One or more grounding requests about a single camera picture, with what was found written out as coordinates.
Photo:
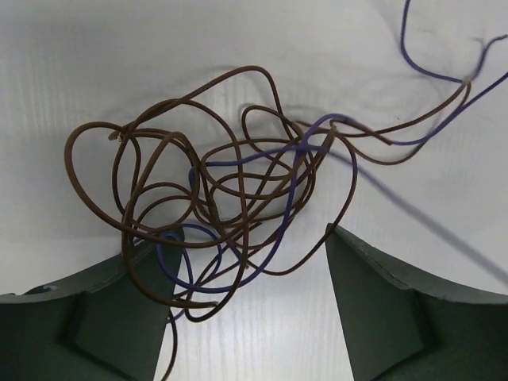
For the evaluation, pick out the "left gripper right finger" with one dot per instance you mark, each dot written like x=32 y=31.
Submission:
x=402 y=323

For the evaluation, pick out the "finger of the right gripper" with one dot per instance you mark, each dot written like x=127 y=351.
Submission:
x=485 y=46

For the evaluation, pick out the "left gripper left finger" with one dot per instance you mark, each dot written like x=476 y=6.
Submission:
x=93 y=325

